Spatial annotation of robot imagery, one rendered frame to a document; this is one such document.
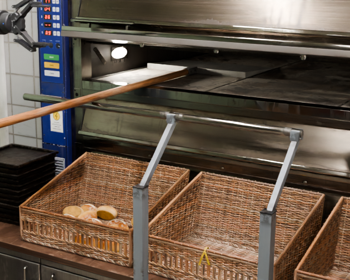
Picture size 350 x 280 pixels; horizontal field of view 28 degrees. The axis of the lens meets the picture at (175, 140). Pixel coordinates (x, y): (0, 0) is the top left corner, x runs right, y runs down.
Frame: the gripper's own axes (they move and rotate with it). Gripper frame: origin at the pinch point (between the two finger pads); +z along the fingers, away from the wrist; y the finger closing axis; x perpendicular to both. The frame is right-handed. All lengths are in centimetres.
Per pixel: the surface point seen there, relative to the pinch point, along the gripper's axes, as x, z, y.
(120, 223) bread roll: -31, 10, 84
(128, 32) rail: -40.8, 8.0, 5.3
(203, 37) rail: -41, 43, 5
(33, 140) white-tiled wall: -55, -59, 63
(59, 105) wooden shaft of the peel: 3.5, 7.5, 28.3
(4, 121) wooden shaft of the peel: 31.9, 7.9, 28.9
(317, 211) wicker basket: -45, 91, 68
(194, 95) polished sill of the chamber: -55, 31, 31
